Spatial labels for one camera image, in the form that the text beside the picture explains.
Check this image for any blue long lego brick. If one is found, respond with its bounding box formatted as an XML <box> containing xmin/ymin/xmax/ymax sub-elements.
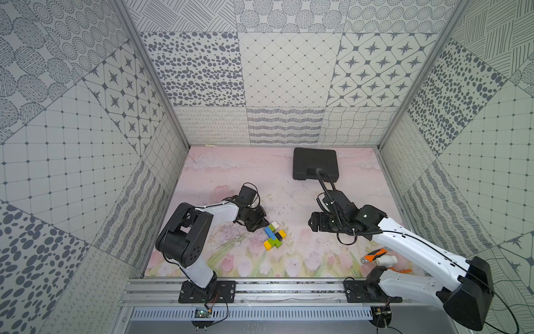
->
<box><xmin>264</xmin><ymin>227</ymin><xmax>283</xmax><ymax>242</ymax></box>

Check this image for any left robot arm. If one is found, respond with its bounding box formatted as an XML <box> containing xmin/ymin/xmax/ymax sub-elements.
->
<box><xmin>155</xmin><ymin>200</ymin><xmax>269</xmax><ymax>290</ymax></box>

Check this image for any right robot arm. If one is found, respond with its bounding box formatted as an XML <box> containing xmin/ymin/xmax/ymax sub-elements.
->
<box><xmin>308</xmin><ymin>190</ymin><xmax>495</xmax><ymax>331</ymax></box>

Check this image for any black plastic tool case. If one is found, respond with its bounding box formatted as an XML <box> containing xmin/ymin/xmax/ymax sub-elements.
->
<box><xmin>292</xmin><ymin>148</ymin><xmax>339</xmax><ymax>182</ymax></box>

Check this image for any white pvc valve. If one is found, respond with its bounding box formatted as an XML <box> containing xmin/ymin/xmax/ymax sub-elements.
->
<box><xmin>374</xmin><ymin>255</ymin><xmax>399</xmax><ymax>268</ymax></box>

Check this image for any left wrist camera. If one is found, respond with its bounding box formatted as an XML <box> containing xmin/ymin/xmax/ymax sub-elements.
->
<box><xmin>236</xmin><ymin>185</ymin><xmax>258</xmax><ymax>207</ymax></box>

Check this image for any orange handled tool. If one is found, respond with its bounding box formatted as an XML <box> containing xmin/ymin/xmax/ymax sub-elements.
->
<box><xmin>360</xmin><ymin>247</ymin><xmax>413</xmax><ymax>274</ymax></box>

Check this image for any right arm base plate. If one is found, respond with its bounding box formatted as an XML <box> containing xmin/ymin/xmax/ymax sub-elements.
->
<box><xmin>343</xmin><ymin>278</ymin><xmax>403</xmax><ymax>304</ymax></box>

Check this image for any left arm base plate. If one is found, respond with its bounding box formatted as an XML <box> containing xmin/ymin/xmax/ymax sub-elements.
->
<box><xmin>178</xmin><ymin>281</ymin><xmax>236</xmax><ymax>304</ymax></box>

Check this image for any aluminium rail frame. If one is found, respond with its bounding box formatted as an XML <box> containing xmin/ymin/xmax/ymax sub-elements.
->
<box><xmin>119</xmin><ymin>276</ymin><xmax>442</xmax><ymax>306</ymax></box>

